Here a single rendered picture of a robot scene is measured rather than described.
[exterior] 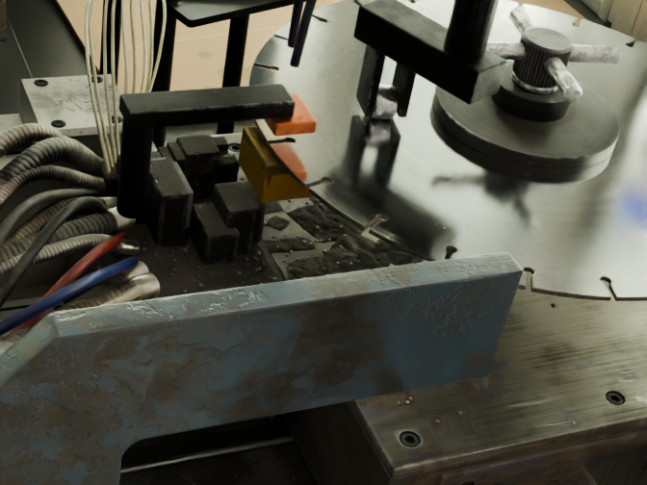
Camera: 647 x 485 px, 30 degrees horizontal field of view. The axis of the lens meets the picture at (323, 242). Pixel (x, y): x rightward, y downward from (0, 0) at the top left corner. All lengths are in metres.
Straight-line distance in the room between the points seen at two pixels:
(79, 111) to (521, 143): 0.28
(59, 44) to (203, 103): 0.54
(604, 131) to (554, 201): 0.08
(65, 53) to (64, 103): 0.35
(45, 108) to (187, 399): 0.34
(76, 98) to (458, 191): 0.27
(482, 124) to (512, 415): 0.16
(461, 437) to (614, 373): 0.12
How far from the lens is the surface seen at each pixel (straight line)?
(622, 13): 1.38
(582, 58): 0.72
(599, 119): 0.74
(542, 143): 0.69
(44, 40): 1.16
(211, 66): 1.13
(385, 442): 0.64
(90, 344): 0.46
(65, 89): 0.81
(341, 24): 0.79
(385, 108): 0.69
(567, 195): 0.67
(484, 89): 0.64
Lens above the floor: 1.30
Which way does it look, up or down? 36 degrees down
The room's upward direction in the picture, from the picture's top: 11 degrees clockwise
